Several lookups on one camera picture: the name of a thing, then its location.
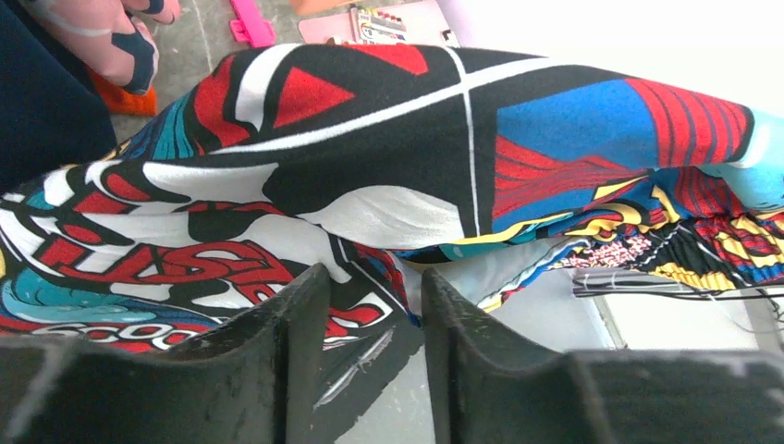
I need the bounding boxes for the orange cloth on table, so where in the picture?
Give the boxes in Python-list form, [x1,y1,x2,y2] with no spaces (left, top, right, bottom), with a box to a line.
[88,70,158,117]

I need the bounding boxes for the navy hanging garment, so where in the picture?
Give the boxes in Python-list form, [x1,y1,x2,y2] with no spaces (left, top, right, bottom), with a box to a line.
[1,1,116,191]

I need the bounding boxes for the marker pen set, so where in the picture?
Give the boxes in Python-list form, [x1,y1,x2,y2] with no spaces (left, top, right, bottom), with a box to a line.
[349,5,409,44]

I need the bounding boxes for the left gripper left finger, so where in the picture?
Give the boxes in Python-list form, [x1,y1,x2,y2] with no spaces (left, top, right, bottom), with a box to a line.
[1,265,331,443]

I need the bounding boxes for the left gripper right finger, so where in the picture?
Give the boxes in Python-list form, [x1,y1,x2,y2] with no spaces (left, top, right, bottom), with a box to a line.
[422,269,783,443]

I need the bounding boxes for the comic print shorts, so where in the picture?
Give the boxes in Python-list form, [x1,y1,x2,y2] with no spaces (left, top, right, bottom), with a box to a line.
[1,44,783,443]

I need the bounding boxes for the pink floral hanging garment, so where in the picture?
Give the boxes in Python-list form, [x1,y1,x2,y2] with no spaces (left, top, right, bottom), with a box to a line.
[20,0,181,95]

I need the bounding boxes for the pink clip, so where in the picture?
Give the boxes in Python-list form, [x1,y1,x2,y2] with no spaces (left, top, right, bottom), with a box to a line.
[229,0,276,48]

